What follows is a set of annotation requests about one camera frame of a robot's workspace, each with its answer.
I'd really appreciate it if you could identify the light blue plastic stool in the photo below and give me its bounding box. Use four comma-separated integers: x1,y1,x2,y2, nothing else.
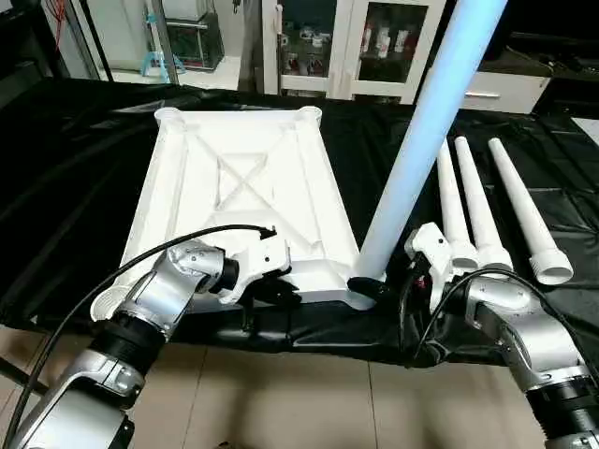
139,13,186,79

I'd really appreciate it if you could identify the white side table board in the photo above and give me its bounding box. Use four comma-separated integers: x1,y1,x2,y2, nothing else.
573,116,599,146

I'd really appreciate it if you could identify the glass tank metal frame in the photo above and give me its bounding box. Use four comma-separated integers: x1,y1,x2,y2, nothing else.
163,11,226,71

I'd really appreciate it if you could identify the white plastic table top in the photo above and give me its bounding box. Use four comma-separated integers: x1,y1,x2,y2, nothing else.
89,106,378,324

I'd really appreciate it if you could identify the black box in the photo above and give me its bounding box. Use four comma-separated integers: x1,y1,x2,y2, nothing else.
476,27,516,71

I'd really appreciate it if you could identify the white plastic table leg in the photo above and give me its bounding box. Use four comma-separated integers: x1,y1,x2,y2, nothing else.
453,135,514,272
437,139,479,271
356,0,511,282
487,138,575,285

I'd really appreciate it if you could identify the white glass door cabinet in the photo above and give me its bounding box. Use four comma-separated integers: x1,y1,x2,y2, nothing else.
261,0,448,105

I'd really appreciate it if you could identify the black shiny table mat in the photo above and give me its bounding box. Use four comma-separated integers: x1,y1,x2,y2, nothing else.
0,77,599,369

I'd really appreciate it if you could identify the white drawer unit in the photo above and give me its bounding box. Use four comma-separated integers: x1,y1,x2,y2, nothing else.
460,69,552,114

